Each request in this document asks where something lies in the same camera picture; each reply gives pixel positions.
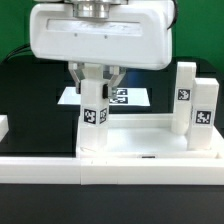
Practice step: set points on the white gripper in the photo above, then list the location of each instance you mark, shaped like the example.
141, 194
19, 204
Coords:
131, 34

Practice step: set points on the white desk top tray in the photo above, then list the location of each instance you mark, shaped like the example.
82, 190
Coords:
149, 136

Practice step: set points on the marker sheet with tags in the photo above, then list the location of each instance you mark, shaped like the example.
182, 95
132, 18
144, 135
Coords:
125, 97

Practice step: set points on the white L-shaped obstacle fence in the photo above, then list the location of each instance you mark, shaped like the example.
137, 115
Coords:
112, 171

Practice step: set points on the white block left edge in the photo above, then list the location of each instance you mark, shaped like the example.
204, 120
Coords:
3, 126

